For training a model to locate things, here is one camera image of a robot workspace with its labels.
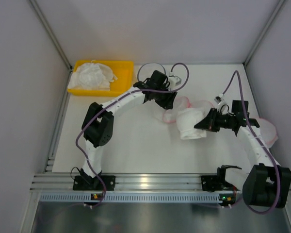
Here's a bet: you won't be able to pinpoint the pink-trimmed mesh laundry bag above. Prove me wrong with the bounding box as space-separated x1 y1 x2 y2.
152 96 214 124

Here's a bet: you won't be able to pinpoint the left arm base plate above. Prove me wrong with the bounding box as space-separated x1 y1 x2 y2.
72 175 115 191

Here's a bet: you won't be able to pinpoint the blue-trimmed mesh laundry bag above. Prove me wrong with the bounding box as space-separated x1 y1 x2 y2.
136 63 166 81

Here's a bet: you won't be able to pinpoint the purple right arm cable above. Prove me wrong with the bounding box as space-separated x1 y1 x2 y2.
222 70 283 215

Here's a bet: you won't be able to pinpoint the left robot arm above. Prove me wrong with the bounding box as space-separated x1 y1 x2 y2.
80 70 181 183

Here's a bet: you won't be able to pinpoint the white bra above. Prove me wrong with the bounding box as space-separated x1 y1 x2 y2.
176 108 207 140

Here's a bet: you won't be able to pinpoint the white bras in bin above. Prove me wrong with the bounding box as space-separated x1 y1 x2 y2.
67 61 118 91

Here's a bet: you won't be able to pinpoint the pink-trimmed laundry bag at right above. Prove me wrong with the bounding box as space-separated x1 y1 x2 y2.
257 118 278 149

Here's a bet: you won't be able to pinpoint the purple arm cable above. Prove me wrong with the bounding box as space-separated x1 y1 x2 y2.
75 63 190 209
222 70 283 215

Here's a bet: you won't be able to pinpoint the yellow plastic bin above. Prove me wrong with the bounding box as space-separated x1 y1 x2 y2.
67 60 134 97

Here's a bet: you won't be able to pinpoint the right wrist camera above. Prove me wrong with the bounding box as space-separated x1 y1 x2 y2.
214 96 225 105

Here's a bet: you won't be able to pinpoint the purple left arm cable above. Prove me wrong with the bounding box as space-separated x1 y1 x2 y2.
75 63 190 209

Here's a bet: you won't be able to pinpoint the slotted cable duct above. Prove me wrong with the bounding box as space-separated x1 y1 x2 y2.
40 193 235 203

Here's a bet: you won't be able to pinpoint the aluminium frame rail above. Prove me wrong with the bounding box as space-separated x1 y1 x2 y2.
30 172 291 192

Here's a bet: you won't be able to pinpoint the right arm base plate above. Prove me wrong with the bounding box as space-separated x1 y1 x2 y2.
201 175 245 192

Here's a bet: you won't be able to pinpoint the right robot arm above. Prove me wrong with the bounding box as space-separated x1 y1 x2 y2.
194 100 291 208

